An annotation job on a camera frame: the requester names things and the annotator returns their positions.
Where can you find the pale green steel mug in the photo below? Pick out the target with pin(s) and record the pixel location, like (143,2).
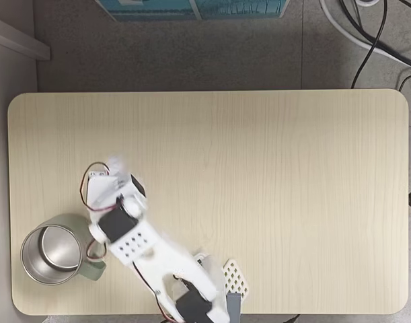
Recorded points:
(57,250)

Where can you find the white round object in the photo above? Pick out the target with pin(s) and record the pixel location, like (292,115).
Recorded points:
(368,2)

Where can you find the white ledge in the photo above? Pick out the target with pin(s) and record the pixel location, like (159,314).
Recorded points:
(20,38)

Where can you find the grey table clamp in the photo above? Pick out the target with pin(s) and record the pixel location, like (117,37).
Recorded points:
(233,307)

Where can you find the blue printed box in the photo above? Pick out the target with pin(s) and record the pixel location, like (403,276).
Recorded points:
(158,11)

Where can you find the white gauze dressing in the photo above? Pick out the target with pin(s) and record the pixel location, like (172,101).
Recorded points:
(116,163)

